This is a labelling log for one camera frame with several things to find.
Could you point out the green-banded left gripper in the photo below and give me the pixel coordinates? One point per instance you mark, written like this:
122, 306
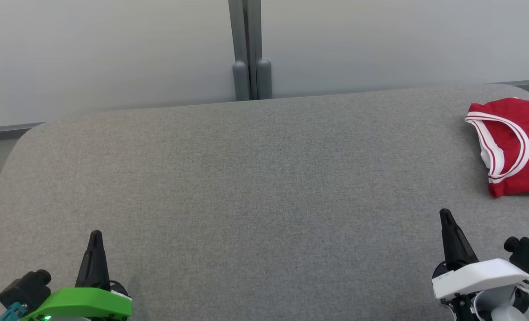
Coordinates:
86, 303

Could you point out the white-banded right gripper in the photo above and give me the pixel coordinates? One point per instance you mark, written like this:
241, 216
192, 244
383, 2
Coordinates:
482, 276

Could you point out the grey window sill rail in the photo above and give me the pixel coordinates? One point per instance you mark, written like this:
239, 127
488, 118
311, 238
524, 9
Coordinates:
6, 130

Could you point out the grey window frame post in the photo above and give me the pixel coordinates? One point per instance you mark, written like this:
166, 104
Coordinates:
248, 53

